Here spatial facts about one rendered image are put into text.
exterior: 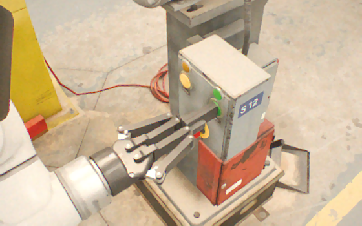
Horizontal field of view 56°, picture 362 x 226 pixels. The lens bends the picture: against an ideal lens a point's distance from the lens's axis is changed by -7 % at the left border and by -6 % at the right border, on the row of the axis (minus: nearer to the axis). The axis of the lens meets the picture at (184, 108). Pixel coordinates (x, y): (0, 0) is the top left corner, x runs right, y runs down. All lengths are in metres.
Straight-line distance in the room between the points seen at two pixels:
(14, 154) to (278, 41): 2.30
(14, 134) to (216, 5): 0.52
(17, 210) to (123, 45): 2.10
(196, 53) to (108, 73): 1.69
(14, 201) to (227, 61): 0.43
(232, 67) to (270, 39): 1.99
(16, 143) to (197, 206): 0.99
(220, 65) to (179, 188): 0.85
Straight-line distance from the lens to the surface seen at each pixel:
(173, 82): 1.18
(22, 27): 1.77
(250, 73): 0.66
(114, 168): 0.55
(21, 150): 0.54
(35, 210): 0.53
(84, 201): 0.54
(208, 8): 0.82
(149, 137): 0.60
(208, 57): 0.68
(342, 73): 2.54
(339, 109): 2.28
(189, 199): 1.42
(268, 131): 1.24
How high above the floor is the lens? 1.56
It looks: 49 degrees down
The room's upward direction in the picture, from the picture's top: straight up
